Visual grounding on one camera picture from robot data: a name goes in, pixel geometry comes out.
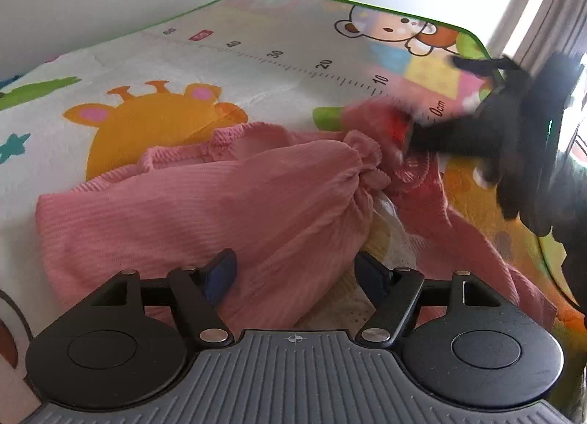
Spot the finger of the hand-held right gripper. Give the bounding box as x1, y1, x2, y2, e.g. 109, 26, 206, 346
406, 113, 500, 162
452, 54, 529, 86

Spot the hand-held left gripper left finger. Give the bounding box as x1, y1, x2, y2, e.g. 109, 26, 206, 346
91, 248, 239, 349

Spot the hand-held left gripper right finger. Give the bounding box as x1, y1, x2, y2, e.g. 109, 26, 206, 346
354, 250, 506, 349

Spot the pink ribbed garment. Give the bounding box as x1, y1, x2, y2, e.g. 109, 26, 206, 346
36, 100, 558, 330

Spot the window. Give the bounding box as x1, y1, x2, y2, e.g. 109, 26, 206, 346
562, 98, 587, 159

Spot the grey curtain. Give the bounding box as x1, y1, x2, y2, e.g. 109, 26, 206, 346
502, 0, 587, 68

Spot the cartoon printed play mat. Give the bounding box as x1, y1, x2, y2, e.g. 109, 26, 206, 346
0, 0, 587, 411

